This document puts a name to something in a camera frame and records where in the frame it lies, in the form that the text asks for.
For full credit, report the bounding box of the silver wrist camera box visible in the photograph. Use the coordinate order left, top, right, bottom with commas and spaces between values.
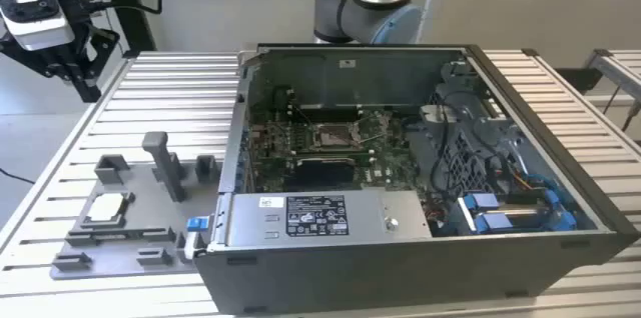
0, 0, 77, 52

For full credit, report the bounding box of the silver CPU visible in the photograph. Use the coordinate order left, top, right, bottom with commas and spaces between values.
85, 194, 127, 222

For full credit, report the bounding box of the green motherboard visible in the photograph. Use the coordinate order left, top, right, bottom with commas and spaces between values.
247, 107, 438, 194

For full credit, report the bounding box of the RAM slot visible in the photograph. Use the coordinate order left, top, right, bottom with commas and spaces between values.
291, 147, 376, 158

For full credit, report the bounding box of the thin wire locking lever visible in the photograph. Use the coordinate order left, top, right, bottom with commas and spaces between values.
358, 128, 399, 143

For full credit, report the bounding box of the aluminium side table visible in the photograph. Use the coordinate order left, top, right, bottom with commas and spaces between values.
582, 47, 641, 110

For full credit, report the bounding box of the blue disk carrier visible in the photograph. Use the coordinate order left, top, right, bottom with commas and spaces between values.
478, 212, 515, 232
467, 192, 501, 211

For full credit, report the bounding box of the silver power supply unit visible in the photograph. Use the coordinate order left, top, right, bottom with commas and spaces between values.
209, 190, 435, 250

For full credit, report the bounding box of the black graphics card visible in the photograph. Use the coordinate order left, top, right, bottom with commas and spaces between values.
283, 156, 355, 190

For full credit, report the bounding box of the grey plastic drive cage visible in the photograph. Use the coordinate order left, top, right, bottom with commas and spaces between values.
407, 81, 597, 239

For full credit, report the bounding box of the CPU socket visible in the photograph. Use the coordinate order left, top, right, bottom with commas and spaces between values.
312, 121, 363, 149

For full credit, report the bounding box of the blue case latch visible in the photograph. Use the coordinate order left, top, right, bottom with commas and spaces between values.
184, 215, 209, 233

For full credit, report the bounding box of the grey parts rack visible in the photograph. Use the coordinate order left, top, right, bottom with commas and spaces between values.
49, 130, 224, 281

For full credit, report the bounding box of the dark grey PC case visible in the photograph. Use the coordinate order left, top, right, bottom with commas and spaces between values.
192, 43, 641, 315

